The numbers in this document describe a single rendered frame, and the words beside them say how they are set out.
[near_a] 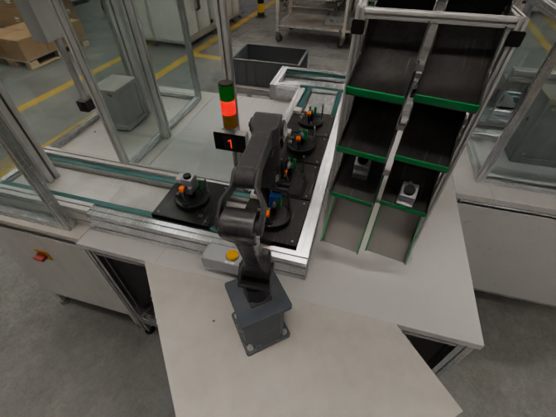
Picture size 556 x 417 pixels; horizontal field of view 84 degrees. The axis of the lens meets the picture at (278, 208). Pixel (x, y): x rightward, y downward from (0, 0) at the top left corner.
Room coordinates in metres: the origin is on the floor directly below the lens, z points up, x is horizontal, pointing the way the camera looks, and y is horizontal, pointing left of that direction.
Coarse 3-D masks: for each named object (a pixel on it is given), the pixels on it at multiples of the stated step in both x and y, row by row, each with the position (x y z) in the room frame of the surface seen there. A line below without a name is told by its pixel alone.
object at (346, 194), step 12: (396, 132) 0.81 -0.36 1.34; (348, 156) 0.81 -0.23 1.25; (348, 168) 0.77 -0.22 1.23; (372, 168) 0.76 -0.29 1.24; (384, 168) 0.72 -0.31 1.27; (336, 180) 0.74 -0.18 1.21; (348, 180) 0.73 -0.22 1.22; (360, 180) 0.73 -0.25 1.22; (372, 180) 0.72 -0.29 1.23; (336, 192) 0.70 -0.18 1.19; (348, 192) 0.70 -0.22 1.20; (360, 192) 0.69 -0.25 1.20; (372, 192) 0.69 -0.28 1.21
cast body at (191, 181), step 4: (184, 176) 0.90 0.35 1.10; (188, 176) 0.90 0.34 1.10; (192, 176) 0.91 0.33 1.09; (180, 180) 0.90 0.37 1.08; (184, 180) 0.89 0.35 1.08; (188, 180) 0.89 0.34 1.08; (192, 180) 0.90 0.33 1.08; (196, 180) 0.92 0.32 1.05; (184, 184) 0.89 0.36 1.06; (188, 184) 0.89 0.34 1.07; (192, 184) 0.89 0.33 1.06; (196, 184) 0.92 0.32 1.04; (188, 188) 0.88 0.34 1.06; (192, 188) 0.89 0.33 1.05; (188, 192) 0.88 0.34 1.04; (192, 192) 0.88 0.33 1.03
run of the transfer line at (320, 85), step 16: (272, 80) 2.10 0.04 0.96; (288, 80) 2.20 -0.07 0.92; (304, 80) 2.20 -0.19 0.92; (320, 80) 2.21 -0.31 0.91; (336, 80) 2.18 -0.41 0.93; (272, 96) 2.04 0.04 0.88; (288, 96) 2.01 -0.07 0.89; (320, 96) 1.95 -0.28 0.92; (336, 96) 1.97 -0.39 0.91; (352, 96) 1.89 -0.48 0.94
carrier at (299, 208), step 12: (252, 192) 0.93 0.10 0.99; (252, 204) 0.88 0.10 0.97; (276, 204) 0.86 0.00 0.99; (288, 204) 0.83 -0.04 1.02; (300, 204) 0.88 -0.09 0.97; (276, 216) 0.79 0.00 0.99; (288, 216) 0.79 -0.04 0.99; (300, 216) 0.81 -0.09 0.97; (264, 228) 0.75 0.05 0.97; (276, 228) 0.74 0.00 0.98; (288, 228) 0.75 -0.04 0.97; (300, 228) 0.75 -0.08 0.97; (276, 240) 0.69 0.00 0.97; (288, 240) 0.69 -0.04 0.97
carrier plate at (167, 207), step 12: (168, 192) 0.95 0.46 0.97; (216, 192) 0.95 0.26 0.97; (168, 204) 0.88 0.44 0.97; (216, 204) 0.88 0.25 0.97; (156, 216) 0.82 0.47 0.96; (168, 216) 0.81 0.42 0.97; (180, 216) 0.81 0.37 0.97; (192, 216) 0.81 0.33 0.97; (204, 216) 0.81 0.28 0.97; (204, 228) 0.77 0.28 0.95
